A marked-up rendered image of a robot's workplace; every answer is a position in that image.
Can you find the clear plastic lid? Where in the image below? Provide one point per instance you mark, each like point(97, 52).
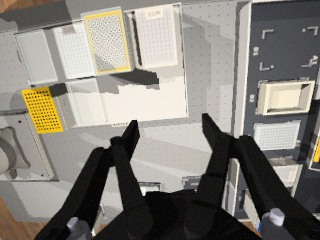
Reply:
point(88, 102)
point(38, 56)
point(107, 40)

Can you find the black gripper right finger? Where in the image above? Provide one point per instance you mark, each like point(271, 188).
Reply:
point(282, 217)

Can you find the dark grey rectangular nest with label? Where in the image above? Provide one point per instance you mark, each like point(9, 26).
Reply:
point(190, 182)

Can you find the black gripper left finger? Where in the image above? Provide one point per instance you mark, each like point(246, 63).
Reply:
point(76, 218)

